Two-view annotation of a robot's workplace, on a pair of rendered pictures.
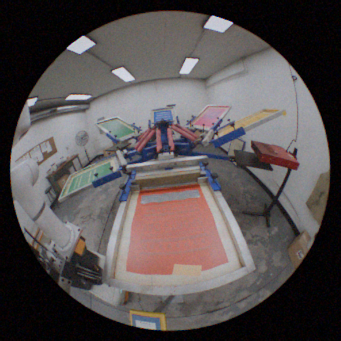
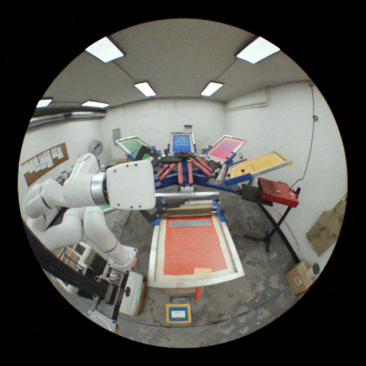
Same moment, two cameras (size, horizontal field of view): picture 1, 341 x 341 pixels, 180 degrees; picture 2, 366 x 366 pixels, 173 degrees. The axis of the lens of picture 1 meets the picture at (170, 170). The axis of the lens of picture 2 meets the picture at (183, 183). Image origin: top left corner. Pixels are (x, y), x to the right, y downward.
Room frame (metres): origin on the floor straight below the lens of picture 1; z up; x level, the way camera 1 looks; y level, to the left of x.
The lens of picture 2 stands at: (-0.14, 0.12, 1.69)
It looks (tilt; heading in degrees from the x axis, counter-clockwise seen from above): 30 degrees down; 357
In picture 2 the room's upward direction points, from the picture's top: straight up
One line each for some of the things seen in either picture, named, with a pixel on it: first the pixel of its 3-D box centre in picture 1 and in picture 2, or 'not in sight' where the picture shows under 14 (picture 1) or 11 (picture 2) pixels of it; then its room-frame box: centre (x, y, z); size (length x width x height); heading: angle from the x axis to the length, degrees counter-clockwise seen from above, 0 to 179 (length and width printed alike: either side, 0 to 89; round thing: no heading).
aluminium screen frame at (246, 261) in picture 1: (170, 213); (192, 235); (0.32, 0.02, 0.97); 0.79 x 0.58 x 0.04; 0
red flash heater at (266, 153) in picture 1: (275, 153); (278, 191); (0.66, -1.21, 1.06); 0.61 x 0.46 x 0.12; 60
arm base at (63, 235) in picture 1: (51, 225); (113, 250); (0.05, 0.44, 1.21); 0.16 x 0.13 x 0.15; 83
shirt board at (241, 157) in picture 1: (217, 155); (226, 188); (1.04, -0.56, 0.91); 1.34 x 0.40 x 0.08; 60
